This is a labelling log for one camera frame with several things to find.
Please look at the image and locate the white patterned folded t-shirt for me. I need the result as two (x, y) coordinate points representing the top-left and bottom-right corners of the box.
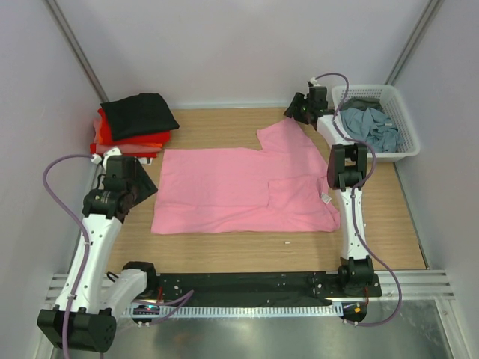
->
(138, 157), (153, 165)

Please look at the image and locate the orange folded t-shirt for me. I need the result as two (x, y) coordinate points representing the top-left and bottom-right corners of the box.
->
(90, 118), (162, 158)

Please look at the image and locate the black folded t-shirt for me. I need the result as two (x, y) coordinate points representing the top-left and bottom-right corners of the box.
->
(100, 93), (180, 141)

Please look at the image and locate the red folded t-shirt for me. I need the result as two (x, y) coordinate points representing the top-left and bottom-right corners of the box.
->
(94, 108), (171, 147)

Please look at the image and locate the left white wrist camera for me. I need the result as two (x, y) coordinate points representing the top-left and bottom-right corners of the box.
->
(90, 147), (122, 165)

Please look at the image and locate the white plastic basket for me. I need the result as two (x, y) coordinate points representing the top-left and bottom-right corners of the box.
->
(332, 85), (420, 162)

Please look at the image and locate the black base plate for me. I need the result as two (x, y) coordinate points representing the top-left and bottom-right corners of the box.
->
(158, 271), (382, 308)

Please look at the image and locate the aluminium corner post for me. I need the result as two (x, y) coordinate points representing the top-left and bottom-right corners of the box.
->
(43, 0), (108, 102)
(385, 0), (445, 86)

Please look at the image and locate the white slotted cable duct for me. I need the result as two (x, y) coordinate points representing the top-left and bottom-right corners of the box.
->
(122, 303), (343, 320)

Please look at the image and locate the olive crumpled t-shirt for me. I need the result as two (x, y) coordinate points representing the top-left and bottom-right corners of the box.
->
(341, 97), (383, 112)

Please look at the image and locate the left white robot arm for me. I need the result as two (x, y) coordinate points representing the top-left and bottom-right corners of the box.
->
(37, 154), (159, 358)

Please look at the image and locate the right aluminium corner post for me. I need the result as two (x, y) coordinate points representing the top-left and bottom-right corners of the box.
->
(385, 0), (445, 86)

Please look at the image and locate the pink t-shirt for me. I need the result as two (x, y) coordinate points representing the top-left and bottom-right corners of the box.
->
(151, 119), (341, 235)

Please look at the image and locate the grey-blue crumpled t-shirt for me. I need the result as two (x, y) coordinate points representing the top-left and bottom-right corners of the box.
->
(341, 108), (403, 153)

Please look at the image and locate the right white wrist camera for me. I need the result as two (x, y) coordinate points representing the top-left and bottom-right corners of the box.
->
(308, 77), (320, 87)

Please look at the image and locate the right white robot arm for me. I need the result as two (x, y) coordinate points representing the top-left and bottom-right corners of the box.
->
(284, 81), (374, 297)

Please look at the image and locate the left aluminium corner post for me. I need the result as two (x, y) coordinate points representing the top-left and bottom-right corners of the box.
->
(43, 0), (108, 102)

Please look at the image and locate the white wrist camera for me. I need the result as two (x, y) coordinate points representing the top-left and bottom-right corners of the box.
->
(308, 77), (320, 87)
(90, 147), (122, 165)

